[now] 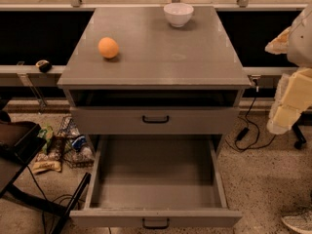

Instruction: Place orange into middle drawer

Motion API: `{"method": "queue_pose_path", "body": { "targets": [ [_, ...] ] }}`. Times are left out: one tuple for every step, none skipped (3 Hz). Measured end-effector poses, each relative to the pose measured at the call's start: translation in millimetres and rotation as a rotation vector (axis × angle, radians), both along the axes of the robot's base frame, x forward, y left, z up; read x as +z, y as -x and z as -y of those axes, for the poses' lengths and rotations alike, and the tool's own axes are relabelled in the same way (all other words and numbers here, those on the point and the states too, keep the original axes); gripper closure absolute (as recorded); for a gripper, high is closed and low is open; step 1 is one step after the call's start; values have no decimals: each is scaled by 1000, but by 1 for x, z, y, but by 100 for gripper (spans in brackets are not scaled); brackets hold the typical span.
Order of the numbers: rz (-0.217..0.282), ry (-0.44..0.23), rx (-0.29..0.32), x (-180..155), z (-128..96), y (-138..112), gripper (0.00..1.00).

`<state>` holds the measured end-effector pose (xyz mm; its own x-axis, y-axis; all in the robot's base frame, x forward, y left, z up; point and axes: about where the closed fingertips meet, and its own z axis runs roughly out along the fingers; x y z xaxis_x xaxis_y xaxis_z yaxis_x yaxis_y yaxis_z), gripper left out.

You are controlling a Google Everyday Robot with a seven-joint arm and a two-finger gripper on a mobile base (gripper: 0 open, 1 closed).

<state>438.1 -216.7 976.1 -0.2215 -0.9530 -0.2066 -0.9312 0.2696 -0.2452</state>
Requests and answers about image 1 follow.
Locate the white shoe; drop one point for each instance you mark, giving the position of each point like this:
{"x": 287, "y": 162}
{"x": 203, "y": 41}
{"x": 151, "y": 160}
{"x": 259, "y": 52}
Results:
{"x": 299, "y": 221}

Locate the grey drawer cabinet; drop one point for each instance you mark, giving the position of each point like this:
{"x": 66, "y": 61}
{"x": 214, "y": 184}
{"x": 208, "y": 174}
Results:
{"x": 158, "y": 66}

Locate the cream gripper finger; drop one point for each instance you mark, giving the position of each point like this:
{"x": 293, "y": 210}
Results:
{"x": 279, "y": 45}
{"x": 298, "y": 94}

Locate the green snack bag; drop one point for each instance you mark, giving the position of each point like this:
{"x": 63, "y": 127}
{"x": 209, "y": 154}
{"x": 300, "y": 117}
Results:
{"x": 47, "y": 134}

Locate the orange fruit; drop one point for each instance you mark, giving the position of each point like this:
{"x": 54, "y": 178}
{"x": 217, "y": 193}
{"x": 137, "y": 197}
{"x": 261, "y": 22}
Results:
{"x": 108, "y": 48}

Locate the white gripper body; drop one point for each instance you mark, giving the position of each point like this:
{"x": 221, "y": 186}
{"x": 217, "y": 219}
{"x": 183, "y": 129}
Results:
{"x": 300, "y": 44}

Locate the white ceramic bowl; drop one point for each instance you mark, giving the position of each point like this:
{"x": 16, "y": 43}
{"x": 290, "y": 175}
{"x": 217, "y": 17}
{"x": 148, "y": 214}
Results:
{"x": 178, "y": 14}

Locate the snack bag on floor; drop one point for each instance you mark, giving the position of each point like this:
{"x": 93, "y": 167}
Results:
{"x": 44, "y": 163}

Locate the wire basket with items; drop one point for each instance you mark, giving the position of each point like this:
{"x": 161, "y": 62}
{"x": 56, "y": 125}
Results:
{"x": 77, "y": 152}

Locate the black yellow tape measure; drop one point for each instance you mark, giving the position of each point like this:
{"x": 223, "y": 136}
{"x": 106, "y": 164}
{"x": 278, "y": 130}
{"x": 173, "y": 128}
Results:
{"x": 43, "y": 65}

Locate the open grey lower drawer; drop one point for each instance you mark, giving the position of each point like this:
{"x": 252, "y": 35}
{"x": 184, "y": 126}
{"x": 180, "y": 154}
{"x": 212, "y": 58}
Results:
{"x": 155, "y": 182}

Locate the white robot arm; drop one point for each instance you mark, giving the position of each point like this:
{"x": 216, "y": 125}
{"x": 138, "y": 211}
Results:
{"x": 300, "y": 40}

